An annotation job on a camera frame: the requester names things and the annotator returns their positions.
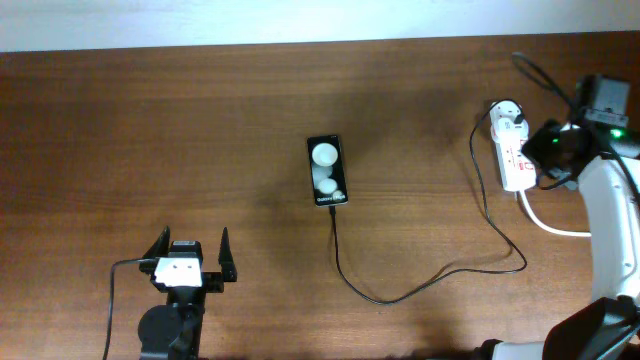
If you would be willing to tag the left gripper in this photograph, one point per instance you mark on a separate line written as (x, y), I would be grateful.
(214, 280)

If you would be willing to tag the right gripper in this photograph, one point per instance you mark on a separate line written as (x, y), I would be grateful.
(531, 145)

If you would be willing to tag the black smartphone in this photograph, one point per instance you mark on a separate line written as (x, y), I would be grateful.
(327, 171)

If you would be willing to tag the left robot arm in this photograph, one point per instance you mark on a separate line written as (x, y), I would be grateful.
(172, 330)

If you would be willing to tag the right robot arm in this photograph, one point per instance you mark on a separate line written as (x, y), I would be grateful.
(597, 152)

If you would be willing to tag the white charger plug adapter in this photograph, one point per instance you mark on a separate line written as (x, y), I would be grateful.
(508, 123)

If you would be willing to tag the white power strip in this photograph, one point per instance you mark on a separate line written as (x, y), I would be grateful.
(516, 170)

